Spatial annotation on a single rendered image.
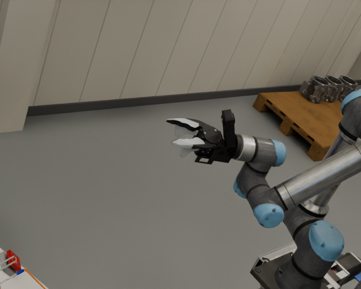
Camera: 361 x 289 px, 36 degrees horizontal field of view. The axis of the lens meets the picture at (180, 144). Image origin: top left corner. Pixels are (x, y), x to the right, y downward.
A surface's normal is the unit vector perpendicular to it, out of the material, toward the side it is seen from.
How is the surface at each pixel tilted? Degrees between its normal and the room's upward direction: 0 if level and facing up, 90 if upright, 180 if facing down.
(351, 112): 90
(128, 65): 90
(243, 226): 0
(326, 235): 7
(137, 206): 0
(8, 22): 90
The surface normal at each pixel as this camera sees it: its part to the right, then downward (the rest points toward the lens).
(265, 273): 0.35, -0.79
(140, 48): 0.60, 0.60
